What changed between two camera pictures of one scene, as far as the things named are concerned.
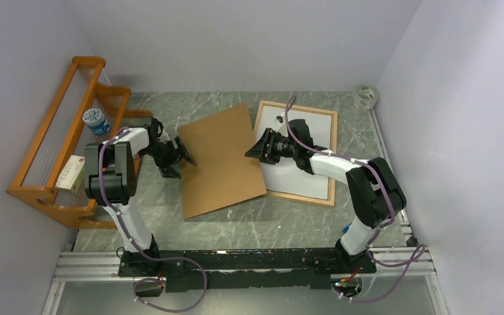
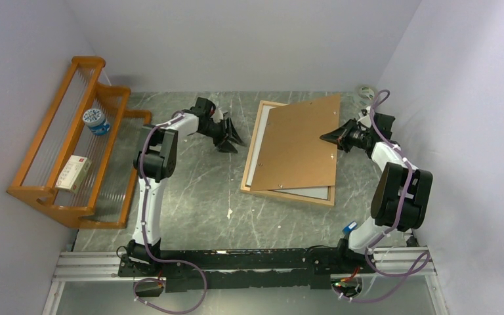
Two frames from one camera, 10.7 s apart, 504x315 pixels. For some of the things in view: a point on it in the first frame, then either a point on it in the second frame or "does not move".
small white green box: [73, 176] does not move
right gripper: [263, 149] to [340, 136]
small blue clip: [346, 228] does not move
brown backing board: [223, 175] to [292, 155]
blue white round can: [95, 120] does not move
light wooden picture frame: [331, 195] does not move
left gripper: [167, 170] to [231, 133]
